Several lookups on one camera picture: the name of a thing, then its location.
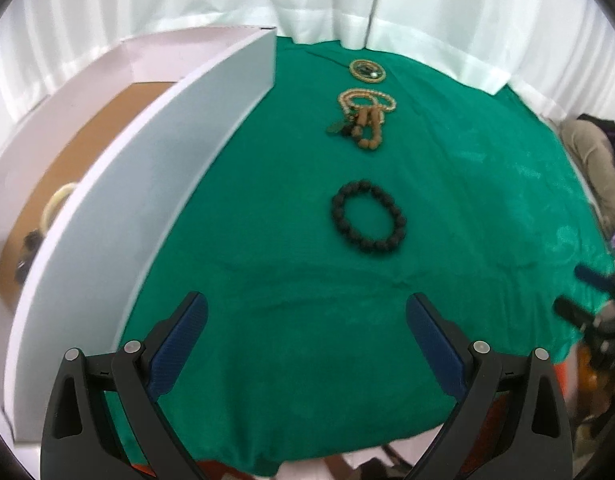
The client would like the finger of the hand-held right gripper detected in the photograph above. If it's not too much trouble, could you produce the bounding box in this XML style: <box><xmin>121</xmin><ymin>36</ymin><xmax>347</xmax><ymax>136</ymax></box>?
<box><xmin>555</xmin><ymin>296</ymin><xmax>595</xmax><ymax>332</ymax></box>
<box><xmin>575</xmin><ymin>266</ymin><xmax>615</xmax><ymax>303</ymax></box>

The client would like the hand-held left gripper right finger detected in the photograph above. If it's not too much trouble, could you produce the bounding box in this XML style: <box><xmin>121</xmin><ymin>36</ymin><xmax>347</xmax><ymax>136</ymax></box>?
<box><xmin>406</xmin><ymin>292</ymin><xmax>573</xmax><ymax>480</ymax></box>

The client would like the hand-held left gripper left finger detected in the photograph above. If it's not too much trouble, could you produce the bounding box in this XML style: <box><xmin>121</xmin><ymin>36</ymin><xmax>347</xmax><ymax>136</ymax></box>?
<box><xmin>40</xmin><ymin>291</ymin><xmax>209</xmax><ymax>480</ymax></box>

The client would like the white cardboard box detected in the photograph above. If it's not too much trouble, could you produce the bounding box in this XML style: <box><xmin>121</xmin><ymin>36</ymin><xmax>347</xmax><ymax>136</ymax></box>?
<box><xmin>0</xmin><ymin>26</ymin><xmax>278</xmax><ymax>443</ymax></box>

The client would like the black bead bracelet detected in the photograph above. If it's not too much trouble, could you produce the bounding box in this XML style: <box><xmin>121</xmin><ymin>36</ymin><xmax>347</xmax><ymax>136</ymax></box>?
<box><xmin>330</xmin><ymin>180</ymin><xmax>408</xmax><ymax>256</ymax></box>

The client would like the dark bracelet with gold chain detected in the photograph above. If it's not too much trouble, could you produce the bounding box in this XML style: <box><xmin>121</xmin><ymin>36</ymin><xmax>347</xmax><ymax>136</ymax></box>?
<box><xmin>13</xmin><ymin>230</ymin><xmax>44</xmax><ymax>286</ymax></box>

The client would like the white jade bangle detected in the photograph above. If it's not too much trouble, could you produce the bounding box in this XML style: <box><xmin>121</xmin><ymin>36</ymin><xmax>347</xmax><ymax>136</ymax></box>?
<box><xmin>40</xmin><ymin>183</ymin><xmax>79</xmax><ymax>236</ymax></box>

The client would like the beige cloth bundle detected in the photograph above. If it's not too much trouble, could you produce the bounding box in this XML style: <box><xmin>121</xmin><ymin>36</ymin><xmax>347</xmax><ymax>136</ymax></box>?
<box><xmin>560</xmin><ymin>119</ymin><xmax>615</xmax><ymax>231</ymax></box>

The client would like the green velvet cloth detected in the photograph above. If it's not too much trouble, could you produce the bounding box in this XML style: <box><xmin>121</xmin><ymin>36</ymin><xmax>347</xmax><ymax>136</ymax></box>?
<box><xmin>104</xmin><ymin>35</ymin><xmax>615</xmax><ymax>478</ymax></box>

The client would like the dark purple bag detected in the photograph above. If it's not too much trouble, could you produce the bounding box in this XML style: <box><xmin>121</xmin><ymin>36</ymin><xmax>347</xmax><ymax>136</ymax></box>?
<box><xmin>577</xmin><ymin>114</ymin><xmax>615</xmax><ymax>181</ymax></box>

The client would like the brown wooden bead bracelet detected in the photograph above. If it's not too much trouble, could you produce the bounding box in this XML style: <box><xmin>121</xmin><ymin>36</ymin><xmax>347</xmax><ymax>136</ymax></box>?
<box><xmin>348</xmin><ymin>105</ymin><xmax>388</xmax><ymax>151</ymax></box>

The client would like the gold bead bracelet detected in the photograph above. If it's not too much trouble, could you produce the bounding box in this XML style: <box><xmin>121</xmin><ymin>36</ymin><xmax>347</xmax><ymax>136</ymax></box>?
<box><xmin>337</xmin><ymin>87</ymin><xmax>398</xmax><ymax>120</ymax></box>

